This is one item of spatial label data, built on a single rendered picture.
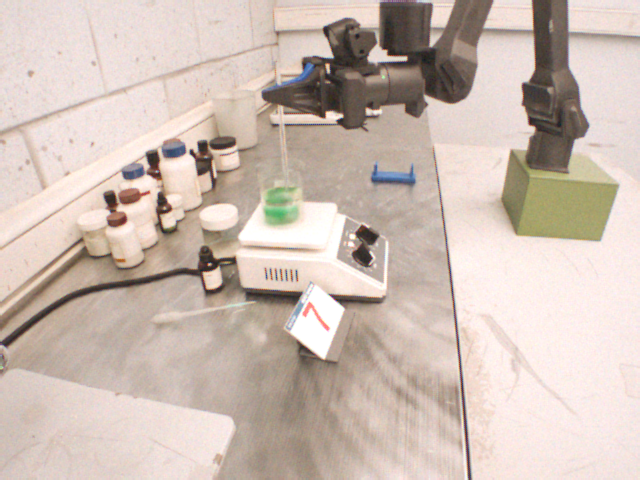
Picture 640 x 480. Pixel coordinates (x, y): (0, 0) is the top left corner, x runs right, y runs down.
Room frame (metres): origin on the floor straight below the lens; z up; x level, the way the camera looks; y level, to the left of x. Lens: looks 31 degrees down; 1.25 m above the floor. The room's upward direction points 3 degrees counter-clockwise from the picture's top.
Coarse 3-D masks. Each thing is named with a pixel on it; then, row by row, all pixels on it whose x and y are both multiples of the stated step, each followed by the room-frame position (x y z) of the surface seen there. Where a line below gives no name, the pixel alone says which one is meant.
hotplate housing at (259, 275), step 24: (336, 216) 0.54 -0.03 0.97; (336, 240) 0.47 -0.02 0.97; (240, 264) 0.45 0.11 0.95; (264, 264) 0.44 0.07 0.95; (288, 264) 0.43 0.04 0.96; (312, 264) 0.43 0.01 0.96; (336, 264) 0.42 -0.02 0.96; (264, 288) 0.44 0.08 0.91; (288, 288) 0.43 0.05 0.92; (336, 288) 0.42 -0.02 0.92; (360, 288) 0.42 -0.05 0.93; (384, 288) 0.42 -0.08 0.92
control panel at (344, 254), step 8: (344, 224) 0.52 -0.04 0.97; (352, 224) 0.53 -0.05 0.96; (344, 232) 0.50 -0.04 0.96; (352, 232) 0.51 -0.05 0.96; (344, 240) 0.48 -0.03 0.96; (352, 240) 0.49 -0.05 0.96; (384, 240) 0.52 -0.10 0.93; (344, 248) 0.46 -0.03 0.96; (352, 248) 0.47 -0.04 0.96; (376, 248) 0.49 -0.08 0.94; (384, 248) 0.50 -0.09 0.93; (336, 256) 0.43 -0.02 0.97; (344, 256) 0.44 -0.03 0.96; (376, 256) 0.47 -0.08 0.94; (384, 256) 0.48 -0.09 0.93; (352, 264) 0.43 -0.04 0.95; (376, 264) 0.45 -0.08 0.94; (384, 264) 0.46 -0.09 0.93; (368, 272) 0.43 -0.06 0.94; (376, 272) 0.44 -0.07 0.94; (384, 272) 0.44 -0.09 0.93; (376, 280) 0.42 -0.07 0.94
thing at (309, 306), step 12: (312, 300) 0.39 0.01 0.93; (324, 300) 0.40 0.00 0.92; (312, 312) 0.37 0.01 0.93; (324, 312) 0.38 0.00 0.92; (336, 312) 0.39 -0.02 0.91; (300, 324) 0.35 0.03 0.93; (312, 324) 0.35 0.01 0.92; (324, 324) 0.36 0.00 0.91; (300, 336) 0.33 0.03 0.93; (312, 336) 0.34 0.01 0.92; (324, 336) 0.35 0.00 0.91
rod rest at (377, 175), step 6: (372, 174) 0.85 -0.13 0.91; (378, 174) 0.85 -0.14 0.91; (384, 174) 0.85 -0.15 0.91; (390, 174) 0.85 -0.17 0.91; (396, 174) 0.84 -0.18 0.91; (402, 174) 0.84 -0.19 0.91; (408, 174) 0.84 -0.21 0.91; (414, 174) 0.84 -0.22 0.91; (378, 180) 0.84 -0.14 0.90; (384, 180) 0.83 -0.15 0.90; (390, 180) 0.83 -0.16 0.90; (396, 180) 0.83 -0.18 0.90; (402, 180) 0.82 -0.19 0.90; (408, 180) 0.82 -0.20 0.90; (414, 180) 0.82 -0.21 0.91
